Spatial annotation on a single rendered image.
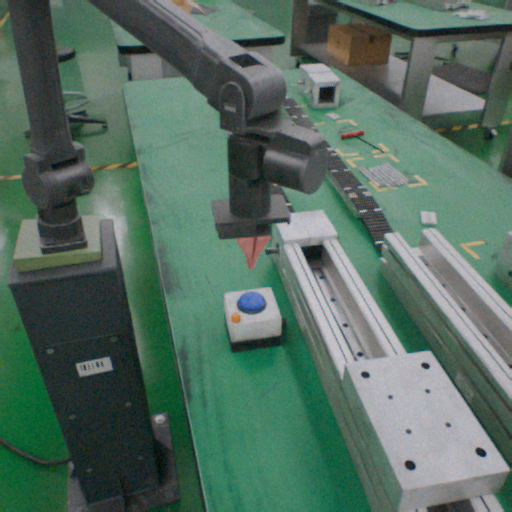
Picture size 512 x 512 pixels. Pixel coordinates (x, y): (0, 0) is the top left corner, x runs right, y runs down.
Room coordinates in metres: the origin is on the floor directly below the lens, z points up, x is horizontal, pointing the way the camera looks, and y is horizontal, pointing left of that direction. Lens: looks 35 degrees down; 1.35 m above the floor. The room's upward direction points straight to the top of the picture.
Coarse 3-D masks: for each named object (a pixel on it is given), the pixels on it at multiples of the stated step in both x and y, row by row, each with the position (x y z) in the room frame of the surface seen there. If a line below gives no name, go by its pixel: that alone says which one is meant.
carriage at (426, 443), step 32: (352, 384) 0.38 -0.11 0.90; (384, 384) 0.38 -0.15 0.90; (416, 384) 0.38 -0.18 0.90; (448, 384) 0.38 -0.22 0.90; (384, 416) 0.34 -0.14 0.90; (416, 416) 0.34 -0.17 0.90; (448, 416) 0.34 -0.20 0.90; (384, 448) 0.30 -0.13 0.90; (416, 448) 0.30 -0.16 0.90; (448, 448) 0.30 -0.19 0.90; (480, 448) 0.30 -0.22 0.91; (384, 480) 0.28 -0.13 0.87; (416, 480) 0.26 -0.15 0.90; (448, 480) 0.26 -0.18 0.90; (480, 480) 0.27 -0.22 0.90
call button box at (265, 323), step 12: (264, 288) 0.63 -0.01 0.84; (228, 300) 0.60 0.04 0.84; (264, 300) 0.60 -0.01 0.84; (228, 312) 0.58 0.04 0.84; (240, 312) 0.57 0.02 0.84; (252, 312) 0.57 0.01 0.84; (264, 312) 0.57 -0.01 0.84; (276, 312) 0.57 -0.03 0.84; (228, 324) 0.58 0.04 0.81; (240, 324) 0.55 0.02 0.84; (252, 324) 0.55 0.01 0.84; (264, 324) 0.56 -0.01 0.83; (276, 324) 0.56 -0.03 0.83; (240, 336) 0.55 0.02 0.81; (252, 336) 0.55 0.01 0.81; (264, 336) 0.56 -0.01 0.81; (276, 336) 0.56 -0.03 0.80; (240, 348) 0.55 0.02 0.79; (252, 348) 0.55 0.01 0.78
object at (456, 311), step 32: (384, 256) 0.75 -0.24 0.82; (416, 256) 0.69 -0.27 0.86; (448, 256) 0.69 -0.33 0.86; (416, 288) 0.63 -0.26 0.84; (448, 288) 0.64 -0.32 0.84; (480, 288) 0.60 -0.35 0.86; (416, 320) 0.61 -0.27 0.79; (448, 320) 0.54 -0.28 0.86; (480, 320) 0.57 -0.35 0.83; (448, 352) 0.52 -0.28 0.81; (480, 352) 0.47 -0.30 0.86; (480, 384) 0.44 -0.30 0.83; (480, 416) 0.43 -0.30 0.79
